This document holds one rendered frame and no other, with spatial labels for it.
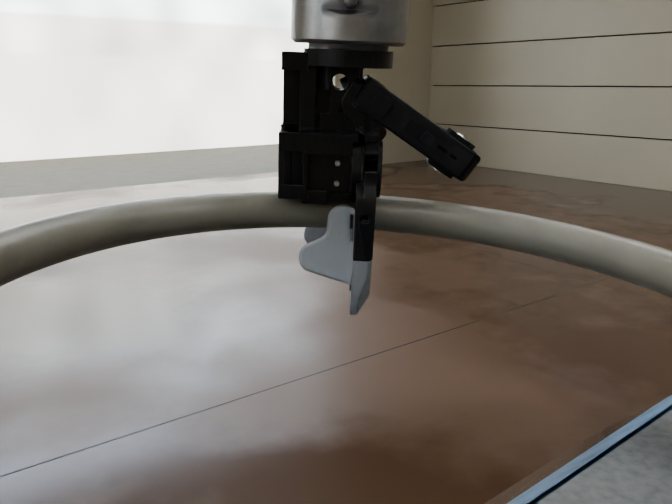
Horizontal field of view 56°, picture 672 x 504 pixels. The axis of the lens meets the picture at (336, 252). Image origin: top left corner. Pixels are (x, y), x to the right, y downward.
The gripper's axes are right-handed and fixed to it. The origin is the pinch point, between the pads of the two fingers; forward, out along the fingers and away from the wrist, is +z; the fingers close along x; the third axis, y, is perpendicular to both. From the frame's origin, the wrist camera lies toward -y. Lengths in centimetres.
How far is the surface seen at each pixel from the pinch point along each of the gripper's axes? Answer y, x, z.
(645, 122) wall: -298, -597, 38
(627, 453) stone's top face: -15.1, 20.5, 1.8
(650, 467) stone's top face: -15.8, 21.9, 1.7
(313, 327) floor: 12, -202, 96
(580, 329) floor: -104, -202, 92
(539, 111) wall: -221, -695, 40
